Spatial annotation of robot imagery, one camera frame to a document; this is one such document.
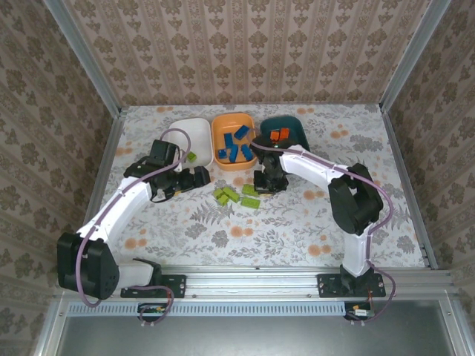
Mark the small green lego brick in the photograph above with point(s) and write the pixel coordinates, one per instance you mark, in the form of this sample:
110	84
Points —
219	193
223	200
192	156

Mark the orange lego brick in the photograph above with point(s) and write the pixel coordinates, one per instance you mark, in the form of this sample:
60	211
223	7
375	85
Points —
274	134
285	132

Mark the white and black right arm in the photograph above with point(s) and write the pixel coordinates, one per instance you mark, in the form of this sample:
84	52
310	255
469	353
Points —
308	167

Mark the floral print tablecloth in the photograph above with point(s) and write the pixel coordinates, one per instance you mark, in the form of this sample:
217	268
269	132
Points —
297	230

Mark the teal plastic container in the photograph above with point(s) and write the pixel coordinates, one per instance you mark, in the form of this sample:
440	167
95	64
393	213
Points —
297	130

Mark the white plastic container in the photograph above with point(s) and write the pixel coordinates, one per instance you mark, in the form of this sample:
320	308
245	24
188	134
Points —
196	133

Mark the peach orange plastic container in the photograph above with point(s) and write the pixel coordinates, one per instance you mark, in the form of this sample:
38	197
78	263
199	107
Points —
222	128

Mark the small black electronics board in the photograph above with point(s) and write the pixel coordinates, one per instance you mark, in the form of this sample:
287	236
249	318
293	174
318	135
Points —
152	310
360	313

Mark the grey metal sheet panel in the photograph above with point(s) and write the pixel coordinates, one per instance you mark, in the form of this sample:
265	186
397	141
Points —
241	337

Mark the aluminium table side rail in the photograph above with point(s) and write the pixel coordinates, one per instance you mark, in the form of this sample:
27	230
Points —
98	189
408	181

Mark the aluminium mounting rail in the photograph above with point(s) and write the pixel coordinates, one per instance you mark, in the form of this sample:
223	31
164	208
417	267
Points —
252	283

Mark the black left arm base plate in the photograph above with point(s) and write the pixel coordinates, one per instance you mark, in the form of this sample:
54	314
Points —
176	285

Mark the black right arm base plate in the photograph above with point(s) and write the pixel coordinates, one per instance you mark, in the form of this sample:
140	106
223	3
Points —
328	285

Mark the aluminium frame post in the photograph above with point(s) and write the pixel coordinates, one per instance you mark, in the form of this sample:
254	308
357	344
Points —
81	55
415	55

